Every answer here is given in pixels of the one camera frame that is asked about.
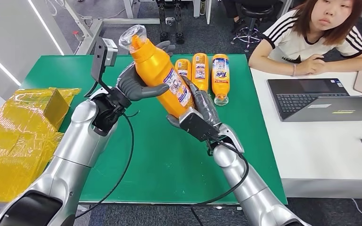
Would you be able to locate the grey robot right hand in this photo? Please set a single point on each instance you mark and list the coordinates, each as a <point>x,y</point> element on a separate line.
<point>207,106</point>

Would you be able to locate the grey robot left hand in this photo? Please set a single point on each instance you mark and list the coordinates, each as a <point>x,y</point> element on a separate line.
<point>131,89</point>

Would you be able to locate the orange detergent bottle clear cap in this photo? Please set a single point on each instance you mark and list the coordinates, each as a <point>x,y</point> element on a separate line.
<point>200,71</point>
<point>156,68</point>
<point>183,67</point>

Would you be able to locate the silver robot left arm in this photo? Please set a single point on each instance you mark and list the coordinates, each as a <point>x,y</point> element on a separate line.
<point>74,140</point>

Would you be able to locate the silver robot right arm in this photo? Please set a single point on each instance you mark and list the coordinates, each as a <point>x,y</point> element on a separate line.
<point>249,193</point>

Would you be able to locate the orange bottle blue logo label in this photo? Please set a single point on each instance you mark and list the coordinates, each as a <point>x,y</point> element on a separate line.
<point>220,84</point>

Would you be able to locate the background humanoid robot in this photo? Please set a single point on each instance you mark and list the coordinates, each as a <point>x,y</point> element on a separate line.
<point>178,34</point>

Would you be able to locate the small red tag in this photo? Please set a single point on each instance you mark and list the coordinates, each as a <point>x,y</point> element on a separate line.
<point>75,32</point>

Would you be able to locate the white desk leg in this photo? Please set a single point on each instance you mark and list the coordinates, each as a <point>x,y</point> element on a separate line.
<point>208,12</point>

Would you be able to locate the person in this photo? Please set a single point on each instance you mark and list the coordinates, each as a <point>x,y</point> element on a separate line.
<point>229,9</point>

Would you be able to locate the dark grey laptop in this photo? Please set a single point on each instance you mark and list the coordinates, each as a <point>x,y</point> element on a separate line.
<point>309,103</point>

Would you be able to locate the black stool chrome base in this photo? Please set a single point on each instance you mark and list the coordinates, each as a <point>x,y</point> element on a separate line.
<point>256,11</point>

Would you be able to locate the yellow taped cardboard box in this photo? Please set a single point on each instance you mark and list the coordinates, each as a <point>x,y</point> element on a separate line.
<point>12,140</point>

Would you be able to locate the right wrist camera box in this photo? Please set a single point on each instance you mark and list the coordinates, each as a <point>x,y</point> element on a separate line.
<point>196,124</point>

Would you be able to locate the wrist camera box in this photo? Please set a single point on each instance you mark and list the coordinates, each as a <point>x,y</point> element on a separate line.
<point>196,124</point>
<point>101,59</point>

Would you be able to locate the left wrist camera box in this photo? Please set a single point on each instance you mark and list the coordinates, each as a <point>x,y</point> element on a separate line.
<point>101,59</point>

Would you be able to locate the white desk frame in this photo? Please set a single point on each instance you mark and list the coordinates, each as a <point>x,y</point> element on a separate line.
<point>131,21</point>

